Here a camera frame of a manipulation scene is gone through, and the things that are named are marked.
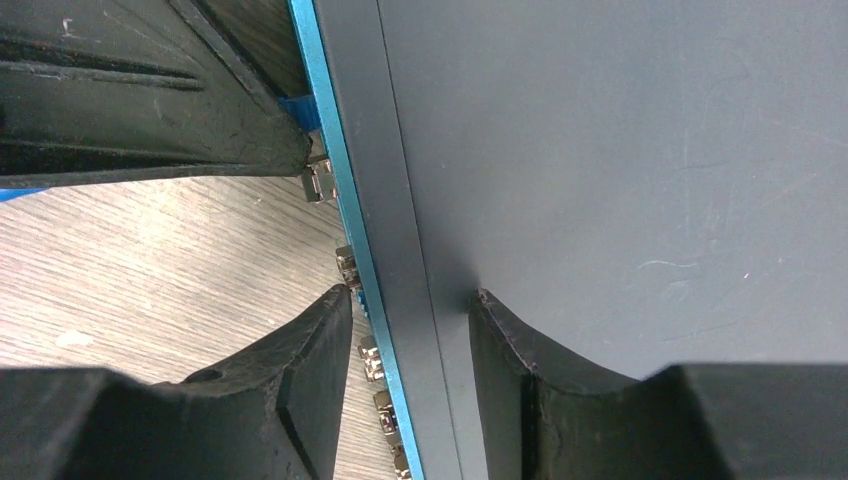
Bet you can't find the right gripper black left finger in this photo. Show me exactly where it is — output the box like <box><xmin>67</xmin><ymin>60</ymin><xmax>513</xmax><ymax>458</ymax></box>
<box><xmin>1</xmin><ymin>285</ymin><xmax>353</xmax><ymax>479</ymax></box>

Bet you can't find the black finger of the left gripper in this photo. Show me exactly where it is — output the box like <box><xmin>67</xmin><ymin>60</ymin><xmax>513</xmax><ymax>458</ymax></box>
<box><xmin>1</xmin><ymin>0</ymin><xmax>312</xmax><ymax>189</ymax></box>
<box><xmin>193</xmin><ymin>0</ymin><xmax>310</xmax><ymax>98</ymax></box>

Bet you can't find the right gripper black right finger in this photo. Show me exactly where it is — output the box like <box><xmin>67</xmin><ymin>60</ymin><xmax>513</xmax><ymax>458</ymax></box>
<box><xmin>468</xmin><ymin>289</ymin><xmax>847</xmax><ymax>479</ymax></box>

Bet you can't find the blue ethernet cable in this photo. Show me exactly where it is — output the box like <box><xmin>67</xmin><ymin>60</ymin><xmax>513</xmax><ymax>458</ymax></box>
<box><xmin>0</xmin><ymin>94</ymin><xmax>323</xmax><ymax>202</ymax></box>

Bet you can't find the dark grey network switch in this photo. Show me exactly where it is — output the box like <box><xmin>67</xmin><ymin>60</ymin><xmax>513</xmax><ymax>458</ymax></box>
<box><xmin>291</xmin><ymin>1</ymin><xmax>847</xmax><ymax>479</ymax></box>

